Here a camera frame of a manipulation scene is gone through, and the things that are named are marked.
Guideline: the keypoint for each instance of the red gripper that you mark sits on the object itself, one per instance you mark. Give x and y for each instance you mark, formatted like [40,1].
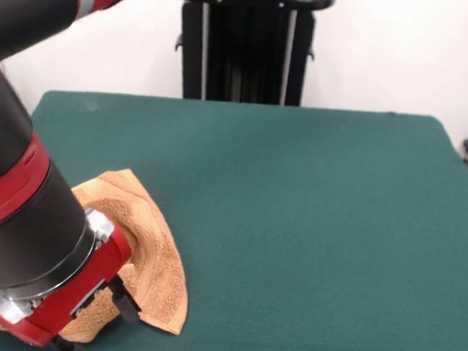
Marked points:
[90,278]

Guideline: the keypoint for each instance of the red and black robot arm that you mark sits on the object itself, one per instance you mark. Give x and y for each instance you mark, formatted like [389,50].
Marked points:
[23,209]

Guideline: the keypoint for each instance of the orange terry towel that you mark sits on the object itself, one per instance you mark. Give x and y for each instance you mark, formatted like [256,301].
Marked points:
[163,267]

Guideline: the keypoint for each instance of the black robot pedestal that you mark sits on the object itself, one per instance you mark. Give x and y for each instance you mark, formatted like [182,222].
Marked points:
[246,56]

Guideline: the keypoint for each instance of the dark green table cloth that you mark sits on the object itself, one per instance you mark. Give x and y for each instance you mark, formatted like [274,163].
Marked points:
[314,229]

